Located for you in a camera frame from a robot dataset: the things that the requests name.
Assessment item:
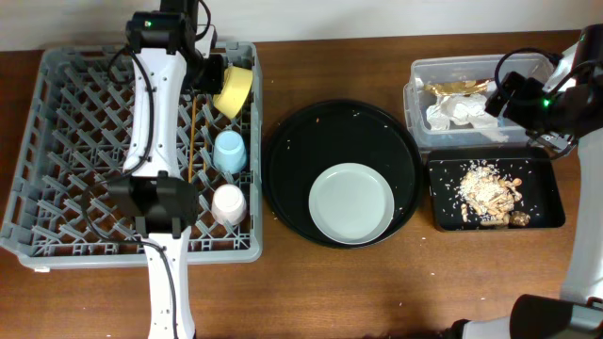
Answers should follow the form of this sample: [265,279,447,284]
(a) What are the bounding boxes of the round black tray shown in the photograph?
[262,100,424,249]

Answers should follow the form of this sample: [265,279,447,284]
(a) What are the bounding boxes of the black rectangular tray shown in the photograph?
[427,147,565,232]

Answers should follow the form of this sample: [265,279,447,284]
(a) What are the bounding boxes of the food scraps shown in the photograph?
[455,160,531,228]

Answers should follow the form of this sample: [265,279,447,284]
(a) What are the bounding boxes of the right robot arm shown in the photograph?
[441,24,602,339]

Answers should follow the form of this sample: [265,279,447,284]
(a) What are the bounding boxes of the wooden chopstick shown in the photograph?
[202,96,211,173]
[187,92,197,183]

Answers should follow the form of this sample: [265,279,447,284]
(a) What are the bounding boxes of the grey plate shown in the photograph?
[308,163,395,246]

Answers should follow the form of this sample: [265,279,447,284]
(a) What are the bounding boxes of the gold snack wrapper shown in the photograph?
[423,79,496,97]

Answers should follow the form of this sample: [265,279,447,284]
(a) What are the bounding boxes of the grey dishwasher rack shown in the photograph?
[1,42,263,271]

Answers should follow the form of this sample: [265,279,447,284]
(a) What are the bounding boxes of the clear plastic bin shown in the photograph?
[403,55,528,153]

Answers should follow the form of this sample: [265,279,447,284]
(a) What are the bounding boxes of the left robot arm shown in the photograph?
[107,0,224,338]

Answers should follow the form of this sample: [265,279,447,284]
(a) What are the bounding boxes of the light blue cup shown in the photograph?
[213,130,247,174]

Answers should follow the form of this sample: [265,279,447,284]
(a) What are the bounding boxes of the white napkin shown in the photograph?
[426,94,509,142]

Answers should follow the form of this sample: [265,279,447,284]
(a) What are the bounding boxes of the yellow bowl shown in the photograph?
[213,66,253,120]

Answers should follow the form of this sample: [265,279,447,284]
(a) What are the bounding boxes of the pink cup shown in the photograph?
[211,184,247,225]

